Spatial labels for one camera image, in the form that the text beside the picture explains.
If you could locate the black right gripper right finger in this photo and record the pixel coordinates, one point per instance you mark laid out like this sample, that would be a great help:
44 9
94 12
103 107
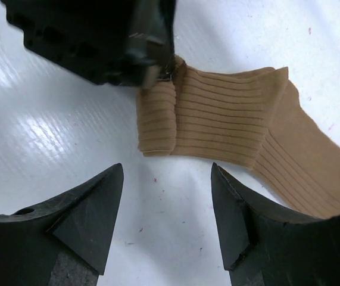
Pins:
265 243

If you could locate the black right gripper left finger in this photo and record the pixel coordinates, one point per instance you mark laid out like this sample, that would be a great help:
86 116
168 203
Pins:
64 240

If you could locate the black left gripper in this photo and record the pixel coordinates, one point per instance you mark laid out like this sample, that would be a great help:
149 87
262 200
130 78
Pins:
123 43

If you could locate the brown sock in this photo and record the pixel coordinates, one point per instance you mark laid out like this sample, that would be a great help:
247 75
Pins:
252 119

